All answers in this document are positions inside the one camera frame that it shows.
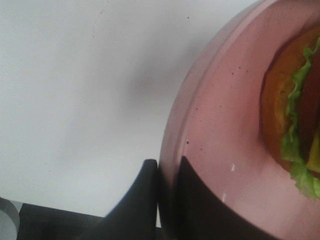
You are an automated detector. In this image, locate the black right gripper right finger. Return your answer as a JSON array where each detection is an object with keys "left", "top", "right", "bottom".
[{"left": 159, "top": 157, "right": 274, "bottom": 240}]

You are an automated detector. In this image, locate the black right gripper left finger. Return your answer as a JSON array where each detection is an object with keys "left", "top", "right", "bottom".
[{"left": 79, "top": 159, "right": 158, "bottom": 240}]

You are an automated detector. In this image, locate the pink round plate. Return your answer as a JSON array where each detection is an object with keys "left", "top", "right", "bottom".
[{"left": 159, "top": 0, "right": 320, "bottom": 240}]

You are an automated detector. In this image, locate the burger with lettuce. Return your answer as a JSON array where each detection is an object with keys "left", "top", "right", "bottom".
[{"left": 260, "top": 26, "right": 320, "bottom": 199}]

